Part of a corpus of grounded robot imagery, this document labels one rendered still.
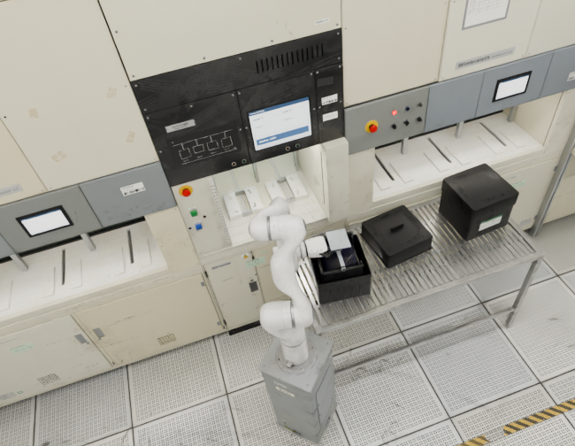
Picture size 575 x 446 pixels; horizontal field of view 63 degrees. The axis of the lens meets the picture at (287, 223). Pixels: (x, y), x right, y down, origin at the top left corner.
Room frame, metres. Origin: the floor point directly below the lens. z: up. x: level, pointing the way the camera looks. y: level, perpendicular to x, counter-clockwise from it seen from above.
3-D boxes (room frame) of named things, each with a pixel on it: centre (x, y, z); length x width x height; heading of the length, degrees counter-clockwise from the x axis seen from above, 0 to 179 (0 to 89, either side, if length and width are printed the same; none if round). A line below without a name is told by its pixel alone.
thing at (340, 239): (1.49, -0.23, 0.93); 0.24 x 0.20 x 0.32; 3
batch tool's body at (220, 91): (2.20, 0.17, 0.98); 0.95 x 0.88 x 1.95; 12
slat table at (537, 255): (1.60, -0.63, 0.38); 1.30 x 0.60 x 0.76; 102
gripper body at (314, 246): (1.48, -0.12, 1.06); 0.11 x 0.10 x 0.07; 94
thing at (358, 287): (1.49, -0.23, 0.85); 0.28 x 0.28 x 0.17; 3
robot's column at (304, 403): (1.08, 0.06, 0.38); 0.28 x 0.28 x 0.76; 57
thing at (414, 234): (1.68, -0.59, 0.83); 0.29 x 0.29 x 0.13; 18
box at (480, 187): (1.77, -1.06, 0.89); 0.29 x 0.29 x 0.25; 15
